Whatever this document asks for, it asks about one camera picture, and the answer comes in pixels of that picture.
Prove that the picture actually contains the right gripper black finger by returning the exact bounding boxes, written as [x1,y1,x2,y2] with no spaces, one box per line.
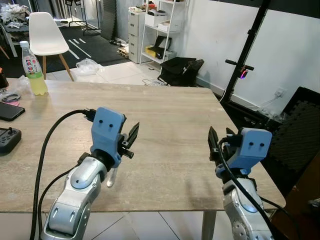
[207,126,220,161]

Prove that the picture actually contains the light wooden table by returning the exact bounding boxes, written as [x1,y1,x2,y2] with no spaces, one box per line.
[0,80,287,240]

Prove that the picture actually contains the black foam mat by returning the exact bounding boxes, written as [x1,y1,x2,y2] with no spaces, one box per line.
[260,86,320,193]

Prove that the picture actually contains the clear plastic bag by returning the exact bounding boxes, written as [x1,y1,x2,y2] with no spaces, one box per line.
[75,58,106,77]

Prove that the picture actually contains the black bag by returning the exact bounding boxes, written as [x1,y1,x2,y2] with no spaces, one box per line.
[158,57,205,87]

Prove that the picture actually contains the white drawer cabinet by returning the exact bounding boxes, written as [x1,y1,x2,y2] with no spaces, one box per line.
[128,10,147,64]

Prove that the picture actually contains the dark brown wooden table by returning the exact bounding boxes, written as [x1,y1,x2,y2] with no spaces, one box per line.
[270,150,320,240]

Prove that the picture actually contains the black stand with coloured light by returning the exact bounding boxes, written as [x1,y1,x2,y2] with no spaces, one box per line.
[220,0,272,103]

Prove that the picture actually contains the plastic bottle with yellow drink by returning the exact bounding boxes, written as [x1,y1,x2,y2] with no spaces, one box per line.
[19,41,49,96]

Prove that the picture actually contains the black controller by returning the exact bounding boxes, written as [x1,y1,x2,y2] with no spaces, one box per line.
[0,127,23,155]

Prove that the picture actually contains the black phone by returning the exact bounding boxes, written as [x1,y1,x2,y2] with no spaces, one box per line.
[0,102,26,122]

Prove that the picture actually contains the white shelf rack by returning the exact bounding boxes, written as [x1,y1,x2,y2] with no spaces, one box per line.
[140,0,187,65]

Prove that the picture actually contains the white chair with wooden legs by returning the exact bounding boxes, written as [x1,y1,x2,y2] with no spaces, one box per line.
[28,12,76,82]

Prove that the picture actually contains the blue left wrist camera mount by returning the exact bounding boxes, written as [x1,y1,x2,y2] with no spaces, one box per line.
[91,106,126,169]

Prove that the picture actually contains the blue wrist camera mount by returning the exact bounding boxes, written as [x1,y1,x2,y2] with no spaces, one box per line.
[227,128,273,176]
[91,106,126,169]

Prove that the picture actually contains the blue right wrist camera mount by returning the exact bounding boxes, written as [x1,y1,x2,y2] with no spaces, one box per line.
[227,128,273,176]

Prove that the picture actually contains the white wall socket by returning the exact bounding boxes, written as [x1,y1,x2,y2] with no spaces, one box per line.
[273,87,288,99]

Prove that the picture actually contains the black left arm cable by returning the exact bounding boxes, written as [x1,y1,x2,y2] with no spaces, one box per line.
[29,109,98,240]

